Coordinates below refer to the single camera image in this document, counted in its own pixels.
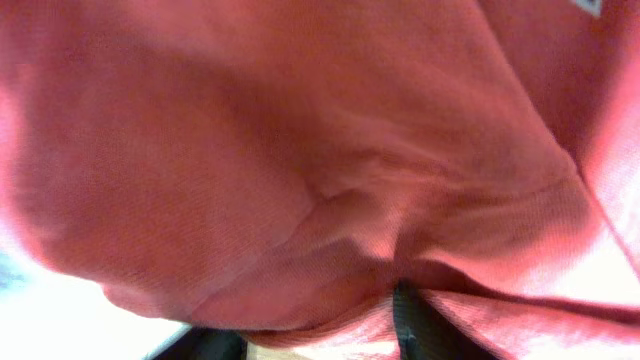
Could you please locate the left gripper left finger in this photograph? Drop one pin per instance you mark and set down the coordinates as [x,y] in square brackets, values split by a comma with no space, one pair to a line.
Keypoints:
[197,343]

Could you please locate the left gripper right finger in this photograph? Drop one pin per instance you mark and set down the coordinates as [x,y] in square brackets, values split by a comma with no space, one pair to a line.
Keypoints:
[424,333]

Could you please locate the red printed t-shirt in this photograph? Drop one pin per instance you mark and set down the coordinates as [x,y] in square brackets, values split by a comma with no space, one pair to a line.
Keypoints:
[277,168]

